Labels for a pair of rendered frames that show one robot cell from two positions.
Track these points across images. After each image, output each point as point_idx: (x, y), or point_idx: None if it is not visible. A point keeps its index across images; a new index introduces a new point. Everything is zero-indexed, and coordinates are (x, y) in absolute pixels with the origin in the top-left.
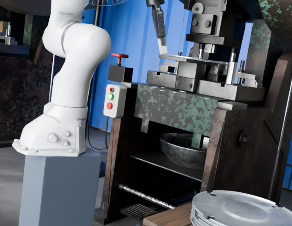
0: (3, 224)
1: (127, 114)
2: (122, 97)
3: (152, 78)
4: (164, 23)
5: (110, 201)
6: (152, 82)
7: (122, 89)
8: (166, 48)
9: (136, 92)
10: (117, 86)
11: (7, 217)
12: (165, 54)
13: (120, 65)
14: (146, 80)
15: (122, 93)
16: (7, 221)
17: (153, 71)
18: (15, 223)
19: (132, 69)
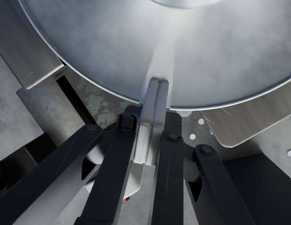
0: (139, 209)
1: (114, 126)
2: (135, 165)
3: (60, 73)
4: (252, 222)
5: (140, 106)
6: (67, 72)
7: (133, 174)
8: (166, 91)
9: (89, 119)
10: (131, 194)
11: (123, 205)
12: (213, 108)
13: (4, 187)
14: (45, 85)
15: (133, 169)
16: (132, 206)
17: (52, 73)
18: (137, 199)
19: (28, 147)
